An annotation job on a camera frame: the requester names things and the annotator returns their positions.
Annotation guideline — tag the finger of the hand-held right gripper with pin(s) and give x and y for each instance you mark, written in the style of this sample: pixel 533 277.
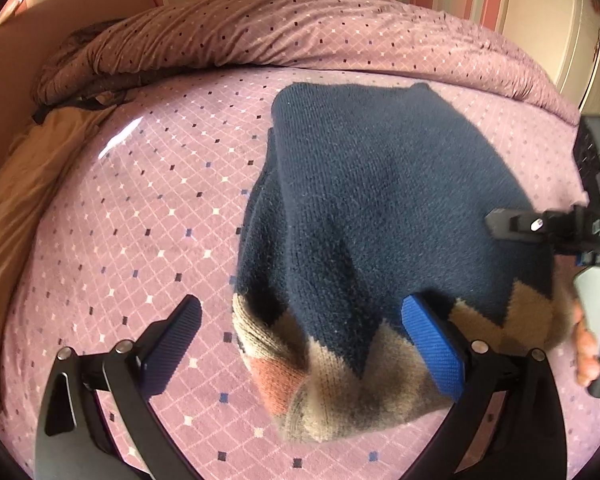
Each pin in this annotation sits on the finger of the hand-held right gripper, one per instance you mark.
pixel 520 225

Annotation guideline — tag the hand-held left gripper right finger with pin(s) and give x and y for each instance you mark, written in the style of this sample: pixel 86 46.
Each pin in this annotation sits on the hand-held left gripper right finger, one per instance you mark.
pixel 435 350

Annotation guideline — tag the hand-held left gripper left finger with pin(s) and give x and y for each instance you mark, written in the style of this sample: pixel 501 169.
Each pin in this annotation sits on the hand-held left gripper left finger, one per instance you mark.
pixel 172 340

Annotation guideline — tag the navy argyle knit sweater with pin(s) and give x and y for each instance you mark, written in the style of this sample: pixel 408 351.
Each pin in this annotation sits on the navy argyle knit sweater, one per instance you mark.
pixel 380 185

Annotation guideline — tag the person's right hand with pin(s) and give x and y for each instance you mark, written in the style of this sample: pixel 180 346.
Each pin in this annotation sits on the person's right hand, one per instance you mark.
pixel 587 345

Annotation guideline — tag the purple dotted bed sheet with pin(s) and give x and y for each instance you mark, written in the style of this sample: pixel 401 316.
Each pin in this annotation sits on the purple dotted bed sheet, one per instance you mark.
pixel 145 210

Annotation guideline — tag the tan cloth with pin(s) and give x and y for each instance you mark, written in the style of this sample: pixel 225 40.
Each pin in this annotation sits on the tan cloth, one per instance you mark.
pixel 25 210

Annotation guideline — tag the white flower-decal wardrobe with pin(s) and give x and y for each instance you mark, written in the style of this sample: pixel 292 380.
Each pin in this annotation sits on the white flower-decal wardrobe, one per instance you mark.
pixel 550 20

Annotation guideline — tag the dark cloth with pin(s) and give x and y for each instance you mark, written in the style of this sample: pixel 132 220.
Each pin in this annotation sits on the dark cloth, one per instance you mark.
pixel 75 107

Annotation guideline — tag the purple dotted duvet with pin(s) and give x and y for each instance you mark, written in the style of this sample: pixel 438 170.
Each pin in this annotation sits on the purple dotted duvet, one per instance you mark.
pixel 290 25

